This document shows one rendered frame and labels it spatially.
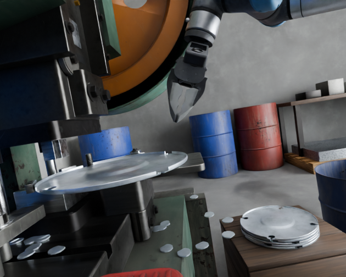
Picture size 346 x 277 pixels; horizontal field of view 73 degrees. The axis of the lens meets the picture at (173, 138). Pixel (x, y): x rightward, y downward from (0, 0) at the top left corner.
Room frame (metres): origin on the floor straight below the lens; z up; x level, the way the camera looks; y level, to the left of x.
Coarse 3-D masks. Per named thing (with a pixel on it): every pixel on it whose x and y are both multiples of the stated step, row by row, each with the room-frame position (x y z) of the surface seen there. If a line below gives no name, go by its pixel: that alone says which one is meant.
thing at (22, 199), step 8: (16, 192) 0.40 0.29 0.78; (24, 192) 0.40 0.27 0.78; (88, 192) 0.49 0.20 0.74; (16, 200) 0.40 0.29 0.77; (24, 200) 0.40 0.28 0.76; (32, 200) 0.40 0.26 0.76; (40, 200) 0.40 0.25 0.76; (48, 200) 0.40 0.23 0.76; (56, 200) 0.40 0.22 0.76; (64, 200) 0.40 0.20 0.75; (72, 200) 0.42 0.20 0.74; (16, 208) 0.40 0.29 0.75; (48, 208) 0.40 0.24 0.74; (56, 208) 0.40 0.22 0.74; (64, 208) 0.40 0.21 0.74
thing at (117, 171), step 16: (112, 160) 0.60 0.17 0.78; (128, 160) 0.51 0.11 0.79; (144, 160) 0.47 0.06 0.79; (160, 160) 0.48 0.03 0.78; (176, 160) 0.45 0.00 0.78; (48, 176) 0.47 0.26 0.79; (64, 176) 0.47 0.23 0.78; (80, 176) 0.44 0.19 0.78; (96, 176) 0.41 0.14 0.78; (112, 176) 0.39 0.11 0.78; (128, 176) 0.37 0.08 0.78; (144, 176) 0.34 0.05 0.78; (48, 192) 0.34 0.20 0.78; (64, 192) 0.33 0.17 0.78; (80, 192) 0.32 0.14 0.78
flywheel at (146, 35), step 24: (120, 0) 0.83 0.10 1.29; (168, 0) 0.80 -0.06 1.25; (120, 24) 0.83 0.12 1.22; (144, 24) 0.83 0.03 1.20; (168, 24) 0.78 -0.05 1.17; (120, 48) 0.83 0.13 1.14; (144, 48) 0.83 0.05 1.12; (168, 48) 0.79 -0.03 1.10; (120, 72) 0.83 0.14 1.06; (144, 72) 0.79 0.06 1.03; (120, 96) 0.84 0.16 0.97
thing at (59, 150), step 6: (42, 144) 0.45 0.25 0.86; (48, 144) 0.45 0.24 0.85; (54, 144) 0.46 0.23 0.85; (60, 144) 0.46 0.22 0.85; (66, 144) 0.49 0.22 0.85; (42, 150) 0.45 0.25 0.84; (48, 150) 0.45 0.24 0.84; (54, 150) 0.45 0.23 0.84; (60, 150) 0.46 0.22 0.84; (66, 150) 0.48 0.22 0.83; (48, 156) 0.45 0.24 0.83; (54, 156) 0.45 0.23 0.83; (60, 156) 0.46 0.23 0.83; (66, 156) 0.48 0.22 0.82
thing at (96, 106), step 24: (72, 0) 0.51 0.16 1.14; (0, 72) 0.40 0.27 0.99; (24, 72) 0.40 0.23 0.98; (48, 72) 0.40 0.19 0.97; (72, 72) 0.42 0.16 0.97; (0, 96) 0.40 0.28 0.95; (24, 96) 0.40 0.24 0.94; (48, 96) 0.40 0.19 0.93; (72, 96) 0.42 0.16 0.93; (96, 96) 0.43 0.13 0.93; (0, 120) 0.40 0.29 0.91; (24, 120) 0.40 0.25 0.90; (48, 120) 0.40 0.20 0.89
